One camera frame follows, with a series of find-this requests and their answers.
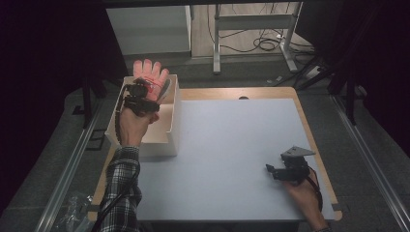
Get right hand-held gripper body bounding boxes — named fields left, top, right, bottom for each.
left=274, top=145, right=316, bottom=187

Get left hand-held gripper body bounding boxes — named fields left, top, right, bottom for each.
left=123, top=77, right=161, bottom=118

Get white cardboard box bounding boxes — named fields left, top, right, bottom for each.
left=104, top=73, right=182, bottom=159

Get person's right hand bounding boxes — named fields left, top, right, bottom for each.
left=283, top=170, right=329, bottom=228

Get person's left hand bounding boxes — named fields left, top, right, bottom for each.
left=118, top=107, right=161, bottom=148

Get light grey table mat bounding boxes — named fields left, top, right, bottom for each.
left=134, top=98, right=337, bottom=222

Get white cabinet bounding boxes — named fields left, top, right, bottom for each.
left=105, top=5, right=193, bottom=60

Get black tripod stand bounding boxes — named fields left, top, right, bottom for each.
left=294, top=56, right=361, bottom=126

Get clear plastic bag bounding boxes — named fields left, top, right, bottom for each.
left=52, top=191, right=95, bottom=232

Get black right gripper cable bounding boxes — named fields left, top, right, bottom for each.
left=306, top=166, right=325, bottom=213

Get aluminium floor rail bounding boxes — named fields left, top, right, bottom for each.
left=331, top=94, right=410, bottom=232
left=34, top=98, right=105, bottom=232

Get black floor cables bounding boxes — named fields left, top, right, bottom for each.
left=206, top=3, right=315, bottom=56

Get grey metal desk frame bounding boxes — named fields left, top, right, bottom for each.
left=212, top=1, right=305, bottom=75

